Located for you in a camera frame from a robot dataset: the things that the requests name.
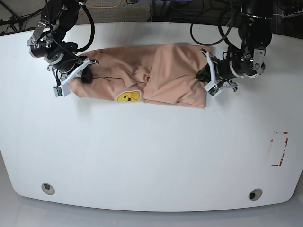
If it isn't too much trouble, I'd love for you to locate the red tape rectangle marking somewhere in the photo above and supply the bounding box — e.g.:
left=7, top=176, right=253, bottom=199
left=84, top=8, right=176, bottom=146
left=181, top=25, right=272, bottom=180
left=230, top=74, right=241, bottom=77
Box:
left=269, top=131, right=289, bottom=166

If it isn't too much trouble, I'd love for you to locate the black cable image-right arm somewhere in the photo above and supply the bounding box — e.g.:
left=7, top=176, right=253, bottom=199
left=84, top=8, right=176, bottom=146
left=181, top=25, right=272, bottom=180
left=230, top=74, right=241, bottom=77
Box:
left=189, top=0, right=239, bottom=52

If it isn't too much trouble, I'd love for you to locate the black tripod stand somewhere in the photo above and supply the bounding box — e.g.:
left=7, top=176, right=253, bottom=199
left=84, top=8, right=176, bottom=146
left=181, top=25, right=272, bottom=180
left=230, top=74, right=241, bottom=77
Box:
left=0, top=0, right=45, bottom=33

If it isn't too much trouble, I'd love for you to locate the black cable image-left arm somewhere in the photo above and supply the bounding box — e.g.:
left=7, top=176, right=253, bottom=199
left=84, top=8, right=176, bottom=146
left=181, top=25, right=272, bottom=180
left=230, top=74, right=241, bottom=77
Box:
left=61, top=0, right=95, bottom=56

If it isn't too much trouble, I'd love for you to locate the peach t-shirt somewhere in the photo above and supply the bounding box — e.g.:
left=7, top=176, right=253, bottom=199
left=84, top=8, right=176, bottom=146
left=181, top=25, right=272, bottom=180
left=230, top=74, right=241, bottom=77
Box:
left=69, top=44, right=207, bottom=108

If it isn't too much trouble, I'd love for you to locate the right table cable grommet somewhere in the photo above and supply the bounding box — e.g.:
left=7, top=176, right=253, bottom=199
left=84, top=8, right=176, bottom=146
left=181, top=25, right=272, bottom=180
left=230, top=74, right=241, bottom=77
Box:
left=248, top=189, right=263, bottom=201

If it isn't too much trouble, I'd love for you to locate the yellow cable on floor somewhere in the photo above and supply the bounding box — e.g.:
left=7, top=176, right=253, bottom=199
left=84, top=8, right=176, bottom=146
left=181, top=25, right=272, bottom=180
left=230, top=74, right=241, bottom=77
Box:
left=80, top=0, right=122, bottom=12

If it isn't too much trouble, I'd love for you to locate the left table cable grommet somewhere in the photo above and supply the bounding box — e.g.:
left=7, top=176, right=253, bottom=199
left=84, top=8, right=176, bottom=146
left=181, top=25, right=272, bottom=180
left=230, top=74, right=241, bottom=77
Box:
left=41, top=183, right=55, bottom=196

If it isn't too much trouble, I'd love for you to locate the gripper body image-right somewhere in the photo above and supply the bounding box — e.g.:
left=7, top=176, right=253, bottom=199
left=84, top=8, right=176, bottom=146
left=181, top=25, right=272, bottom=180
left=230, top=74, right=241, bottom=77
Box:
left=216, top=46, right=266, bottom=80

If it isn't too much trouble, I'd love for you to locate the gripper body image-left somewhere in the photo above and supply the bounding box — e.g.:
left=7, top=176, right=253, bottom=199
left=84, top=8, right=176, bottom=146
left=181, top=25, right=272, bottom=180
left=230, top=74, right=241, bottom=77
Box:
left=27, top=21, right=83, bottom=76

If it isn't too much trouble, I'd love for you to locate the white power strip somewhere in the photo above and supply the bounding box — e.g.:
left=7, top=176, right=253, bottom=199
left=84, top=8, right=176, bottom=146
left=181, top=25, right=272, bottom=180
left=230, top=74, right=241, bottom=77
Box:
left=281, top=5, right=303, bottom=19

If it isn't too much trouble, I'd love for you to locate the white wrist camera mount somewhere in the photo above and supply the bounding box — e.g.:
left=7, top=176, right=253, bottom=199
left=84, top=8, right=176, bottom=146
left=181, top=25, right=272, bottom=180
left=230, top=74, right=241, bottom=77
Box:
left=200, top=48, right=238, bottom=97
left=47, top=56, right=99, bottom=97

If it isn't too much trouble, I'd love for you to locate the table cable grommet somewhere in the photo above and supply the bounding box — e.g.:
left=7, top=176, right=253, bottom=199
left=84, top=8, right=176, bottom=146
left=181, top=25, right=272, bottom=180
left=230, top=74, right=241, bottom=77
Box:
left=41, top=183, right=55, bottom=196
left=248, top=189, right=263, bottom=201

